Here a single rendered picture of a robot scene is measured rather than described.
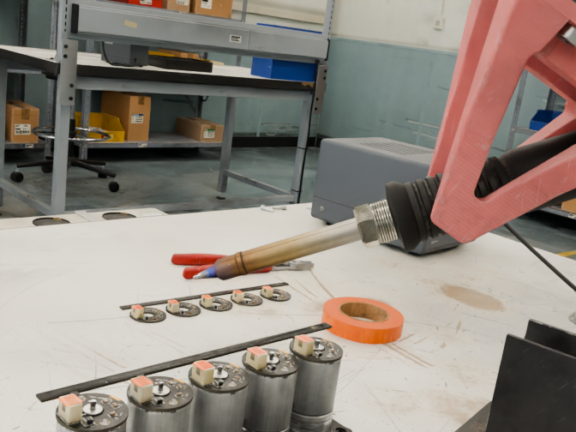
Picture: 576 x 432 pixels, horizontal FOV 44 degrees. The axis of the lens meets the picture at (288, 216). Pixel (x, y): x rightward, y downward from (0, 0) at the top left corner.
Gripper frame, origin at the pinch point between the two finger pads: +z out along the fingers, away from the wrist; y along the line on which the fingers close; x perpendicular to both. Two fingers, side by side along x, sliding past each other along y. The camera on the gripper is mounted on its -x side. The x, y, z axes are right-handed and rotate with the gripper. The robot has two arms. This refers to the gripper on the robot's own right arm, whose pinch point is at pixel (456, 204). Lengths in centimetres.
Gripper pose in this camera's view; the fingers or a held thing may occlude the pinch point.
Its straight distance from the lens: 24.8
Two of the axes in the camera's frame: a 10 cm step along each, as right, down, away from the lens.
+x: 8.2, 5.7, 1.0
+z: -5.8, 7.9, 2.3
